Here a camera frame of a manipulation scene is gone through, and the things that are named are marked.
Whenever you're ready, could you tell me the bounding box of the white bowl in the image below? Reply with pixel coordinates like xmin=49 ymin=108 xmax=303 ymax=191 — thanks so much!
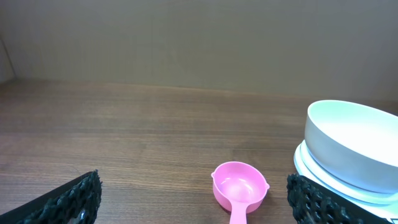
xmin=305 ymin=100 xmax=397 ymax=194

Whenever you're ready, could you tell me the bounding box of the white digital kitchen scale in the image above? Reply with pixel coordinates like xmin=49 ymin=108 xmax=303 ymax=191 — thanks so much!
xmin=294 ymin=141 xmax=397 ymax=223

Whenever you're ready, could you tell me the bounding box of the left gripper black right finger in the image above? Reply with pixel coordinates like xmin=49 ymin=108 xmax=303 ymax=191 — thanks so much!
xmin=287 ymin=174 xmax=390 ymax=224

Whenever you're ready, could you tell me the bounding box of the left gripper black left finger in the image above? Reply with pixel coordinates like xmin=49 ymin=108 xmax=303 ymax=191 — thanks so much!
xmin=1 ymin=170 xmax=102 ymax=224

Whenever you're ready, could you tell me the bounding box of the pink plastic measuring scoop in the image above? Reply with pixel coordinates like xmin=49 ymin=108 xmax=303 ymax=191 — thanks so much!
xmin=211 ymin=161 xmax=270 ymax=224

